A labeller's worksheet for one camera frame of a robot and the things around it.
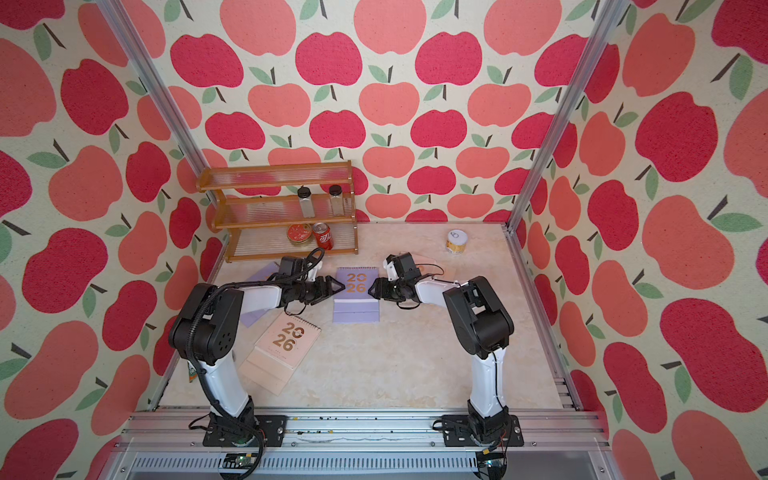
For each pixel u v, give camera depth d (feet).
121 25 2.32
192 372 2.70
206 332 1.66
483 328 1.72
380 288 2.90
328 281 2.98
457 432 2.41
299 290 2.82
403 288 2.62
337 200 3.23
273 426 2.46
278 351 2.84
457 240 3.63
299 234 3.69
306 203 3.22
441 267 2.88
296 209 3.29
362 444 2.44
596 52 2.46
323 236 3.43
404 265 2.68
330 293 2.90
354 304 3.22
